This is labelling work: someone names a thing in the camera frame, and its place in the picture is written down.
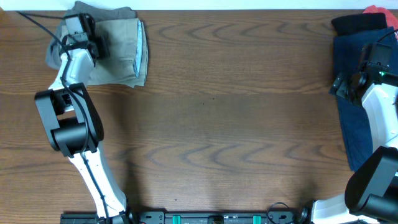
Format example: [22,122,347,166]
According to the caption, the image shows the beige khaki shorts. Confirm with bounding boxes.
[60,17,149,89]

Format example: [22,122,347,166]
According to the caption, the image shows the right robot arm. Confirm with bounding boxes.
[310,72,397,223]

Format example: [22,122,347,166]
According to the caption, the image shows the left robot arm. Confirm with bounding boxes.
[34,31,137,223]

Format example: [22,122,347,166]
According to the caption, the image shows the folded grey shorts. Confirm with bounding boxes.
[45,1,136,70]

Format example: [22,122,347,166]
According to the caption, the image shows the navy blue garment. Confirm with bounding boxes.
[333,27,397,171]

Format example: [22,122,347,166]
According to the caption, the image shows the black folded garment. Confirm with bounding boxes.
[331,13,387,36]

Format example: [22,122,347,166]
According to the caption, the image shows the red garment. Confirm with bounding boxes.
[363,5,398,29]

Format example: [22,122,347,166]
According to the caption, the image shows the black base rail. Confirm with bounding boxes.
[60,202,311,224]

